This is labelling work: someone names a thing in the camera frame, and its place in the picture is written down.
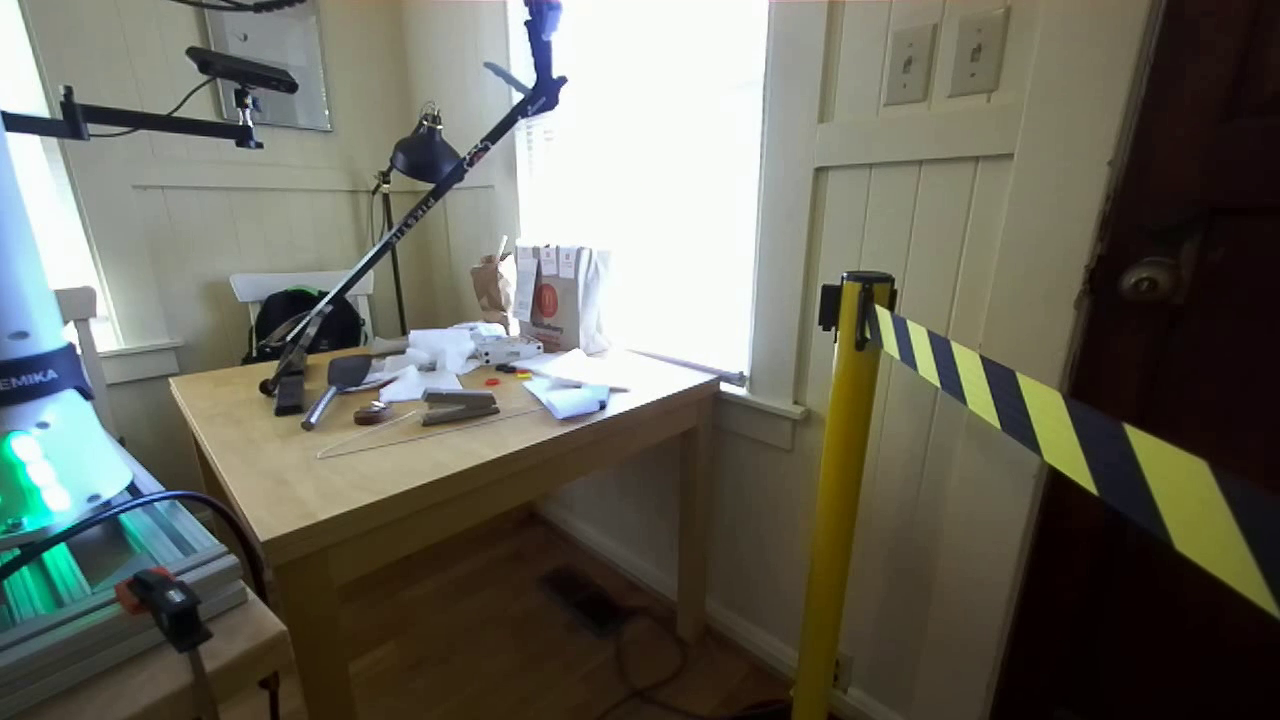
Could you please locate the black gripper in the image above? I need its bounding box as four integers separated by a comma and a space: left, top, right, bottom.
519, 0, 574, 121

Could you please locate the long black stick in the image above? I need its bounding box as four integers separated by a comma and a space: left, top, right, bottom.
258, 55, 574, 399

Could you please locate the black desk lamp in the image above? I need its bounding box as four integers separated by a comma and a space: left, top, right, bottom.
368, 114, 473, 342

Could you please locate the bright window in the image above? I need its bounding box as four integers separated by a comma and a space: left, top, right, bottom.
505, 0, 778, 384

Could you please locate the brown paper bag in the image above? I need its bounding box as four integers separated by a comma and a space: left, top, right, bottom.
470, 251, 523, 323

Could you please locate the crumpled white paper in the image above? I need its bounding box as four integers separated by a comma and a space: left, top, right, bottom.
395, 315, 515, 375

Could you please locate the white booklet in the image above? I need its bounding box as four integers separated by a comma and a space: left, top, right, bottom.
519, 371, 633, 429

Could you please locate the white wooden chair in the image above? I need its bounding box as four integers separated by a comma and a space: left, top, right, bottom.
229, 265, 382, 365

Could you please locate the flat white paper sheet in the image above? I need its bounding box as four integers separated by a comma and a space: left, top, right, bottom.
378, 371, 465, 410

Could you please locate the grey stapler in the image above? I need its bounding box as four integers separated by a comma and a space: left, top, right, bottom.
418, 390, 505, 432

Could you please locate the black backpack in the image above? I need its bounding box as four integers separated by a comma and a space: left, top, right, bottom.
244, 286, 371, 368

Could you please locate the long black remote control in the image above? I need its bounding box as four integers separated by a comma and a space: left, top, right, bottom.
268, 371, 313, 419

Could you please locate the light wooden table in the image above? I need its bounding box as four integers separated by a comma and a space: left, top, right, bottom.
166, 331, 729, 720

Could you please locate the white wooden furniture piece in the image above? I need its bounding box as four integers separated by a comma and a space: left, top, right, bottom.
51, 281, 188, 394

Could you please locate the yellow black barrier tape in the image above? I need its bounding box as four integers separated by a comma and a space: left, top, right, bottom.
865, 302, 1280, 626

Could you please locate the round metal door knob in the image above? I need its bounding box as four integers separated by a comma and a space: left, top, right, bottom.
1117, 251, 1184, 312

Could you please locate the orange black clamp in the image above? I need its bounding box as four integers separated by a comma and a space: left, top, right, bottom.
117, 570, 218, 656

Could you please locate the dark brown door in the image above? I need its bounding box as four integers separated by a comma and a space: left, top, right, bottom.
994, 0, 1280, 720

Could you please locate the grey wall panel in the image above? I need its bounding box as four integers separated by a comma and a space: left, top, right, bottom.
195, 0, 338, 137

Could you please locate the black camera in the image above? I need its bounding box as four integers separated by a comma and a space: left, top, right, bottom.
181, 46, 303, 97

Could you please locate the black spatula with silver handle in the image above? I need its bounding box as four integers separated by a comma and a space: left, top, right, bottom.
302, 351, 378, 432

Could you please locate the beige light switch plate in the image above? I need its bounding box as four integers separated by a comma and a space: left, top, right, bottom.
947, 7, 1011, 100
882, 15, 942, 114

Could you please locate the yellow stanchion post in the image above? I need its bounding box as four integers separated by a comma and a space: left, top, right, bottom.
790, 268, 899, 720

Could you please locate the thick black looped cable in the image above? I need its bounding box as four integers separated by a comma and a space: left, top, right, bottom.
0, 484, 273, 605

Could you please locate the black floor cable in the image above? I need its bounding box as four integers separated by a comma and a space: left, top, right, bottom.
592, 605, 695, 720

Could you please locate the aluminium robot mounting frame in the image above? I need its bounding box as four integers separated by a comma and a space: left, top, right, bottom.
0, 494, 258, 698

